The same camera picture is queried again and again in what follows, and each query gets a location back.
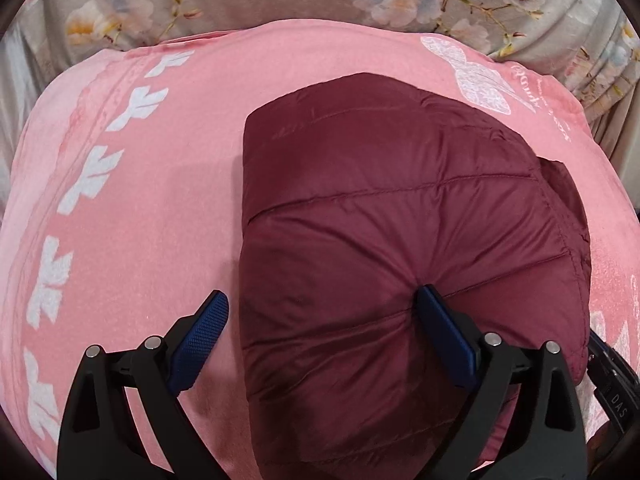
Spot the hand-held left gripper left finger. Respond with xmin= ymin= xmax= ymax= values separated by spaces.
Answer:
xmin=57 ymin=289 xmax=230 ymax=480

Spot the grey floral bedsheet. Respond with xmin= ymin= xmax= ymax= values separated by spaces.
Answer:
xmin=0 ymin=0 xmax=640 ymax=211

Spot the pink printed fleece blanket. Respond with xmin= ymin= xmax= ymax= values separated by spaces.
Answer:
xmin=0 ymin=20 xmax=640 ymax=480

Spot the maroon quilted puffer jacket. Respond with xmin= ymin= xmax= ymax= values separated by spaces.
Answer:
xmin=235 ymin=72 xmax=593 ymax=480

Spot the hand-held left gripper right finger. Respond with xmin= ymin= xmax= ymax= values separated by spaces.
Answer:
xmin=416 ymin=284 xmax=589 ymax=480

